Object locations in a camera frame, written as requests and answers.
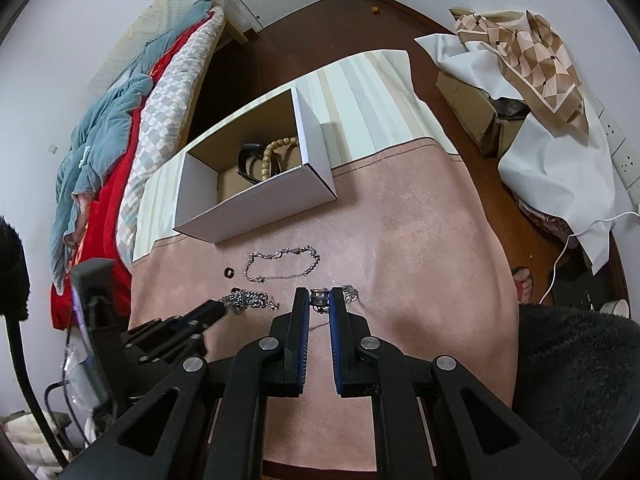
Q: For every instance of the pink table mat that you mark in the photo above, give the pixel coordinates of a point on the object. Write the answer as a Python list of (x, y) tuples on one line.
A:
[(400, 240)]

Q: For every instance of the black fleece clothing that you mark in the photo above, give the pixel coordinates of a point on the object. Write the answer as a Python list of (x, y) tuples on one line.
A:
[(575, 385)]

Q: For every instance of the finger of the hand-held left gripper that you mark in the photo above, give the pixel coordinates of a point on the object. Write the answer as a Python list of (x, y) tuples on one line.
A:
[(175, 345), (200, 309)]

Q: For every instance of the red blanket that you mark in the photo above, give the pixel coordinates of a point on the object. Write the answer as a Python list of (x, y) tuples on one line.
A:
[(112, 195)]

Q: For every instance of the white cloth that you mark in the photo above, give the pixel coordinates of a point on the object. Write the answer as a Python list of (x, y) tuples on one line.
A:
[(555, 160)]

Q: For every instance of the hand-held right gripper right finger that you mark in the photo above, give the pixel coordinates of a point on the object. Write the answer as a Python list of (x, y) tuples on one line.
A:
[(334, 340)]

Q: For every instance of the clear plastic bag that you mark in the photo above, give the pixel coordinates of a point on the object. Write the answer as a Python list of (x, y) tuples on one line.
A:
[(77, 375)]

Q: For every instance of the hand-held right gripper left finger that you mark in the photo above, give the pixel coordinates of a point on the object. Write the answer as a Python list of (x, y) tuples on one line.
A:
[(302, 332)]

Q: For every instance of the person's foot in sandal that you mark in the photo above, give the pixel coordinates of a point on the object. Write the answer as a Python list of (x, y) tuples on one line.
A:
[(522, 285)]

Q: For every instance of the checkered quilt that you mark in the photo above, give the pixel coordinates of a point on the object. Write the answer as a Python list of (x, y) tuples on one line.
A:
[(165, 110)]

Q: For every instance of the striped beige cloth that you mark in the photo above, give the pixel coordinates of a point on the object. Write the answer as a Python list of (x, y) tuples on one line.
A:
[(360, 95)]

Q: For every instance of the bed with blankets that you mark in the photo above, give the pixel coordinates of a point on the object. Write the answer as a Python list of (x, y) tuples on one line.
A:
[(105, 125)]

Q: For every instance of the white cup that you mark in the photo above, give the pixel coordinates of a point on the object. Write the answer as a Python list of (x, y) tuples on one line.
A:
[(617, 307)]

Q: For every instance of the cream cloth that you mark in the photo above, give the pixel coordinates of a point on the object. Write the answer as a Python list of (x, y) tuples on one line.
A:
[(25, 435)]

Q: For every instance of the white wall sockets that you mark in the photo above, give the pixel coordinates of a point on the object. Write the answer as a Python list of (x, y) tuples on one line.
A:
[(622, 150)]

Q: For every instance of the white dotted bed sheet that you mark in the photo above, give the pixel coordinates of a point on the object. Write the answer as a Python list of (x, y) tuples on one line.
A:
[(150, 25)]

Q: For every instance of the black bangle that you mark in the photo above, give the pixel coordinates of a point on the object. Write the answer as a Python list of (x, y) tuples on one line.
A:
[(243, 158)]

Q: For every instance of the black fuzzy object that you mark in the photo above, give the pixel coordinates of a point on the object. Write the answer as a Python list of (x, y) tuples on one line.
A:
[(12, 270)]

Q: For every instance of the black pole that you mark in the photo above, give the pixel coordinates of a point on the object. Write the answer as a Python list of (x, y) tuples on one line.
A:
[(25, 390)]

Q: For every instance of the brown cardboard box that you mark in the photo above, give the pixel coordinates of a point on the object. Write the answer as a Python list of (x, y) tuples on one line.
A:
[(465, 105)]

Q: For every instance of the white cardboard box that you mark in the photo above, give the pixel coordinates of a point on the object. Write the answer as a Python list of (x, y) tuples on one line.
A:
[(260, 200)]

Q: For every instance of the brown checked scarf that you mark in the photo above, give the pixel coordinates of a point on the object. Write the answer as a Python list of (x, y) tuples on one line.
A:
[(535, 55)]

